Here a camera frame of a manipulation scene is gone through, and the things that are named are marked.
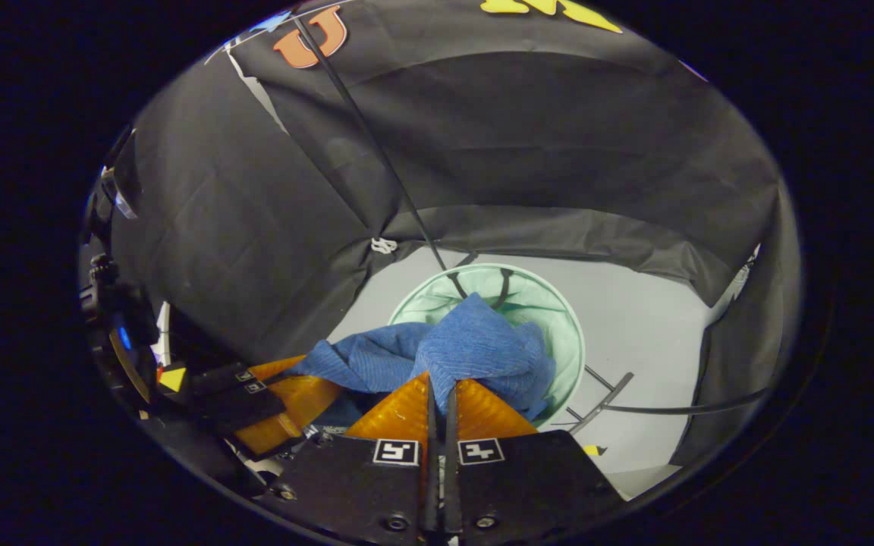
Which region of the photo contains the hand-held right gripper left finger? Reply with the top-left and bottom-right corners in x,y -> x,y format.
259,372 -> 439,544

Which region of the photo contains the black clothes rack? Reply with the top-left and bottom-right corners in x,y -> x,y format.
291,14 -> 773,436

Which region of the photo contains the green laundry hamper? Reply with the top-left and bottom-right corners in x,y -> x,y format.
389,262 -> 586,430

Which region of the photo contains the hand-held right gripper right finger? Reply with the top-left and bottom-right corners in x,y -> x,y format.
445,378 -> 624,536

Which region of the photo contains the blue jacket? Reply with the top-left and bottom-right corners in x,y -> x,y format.
285,293 -> 558,422

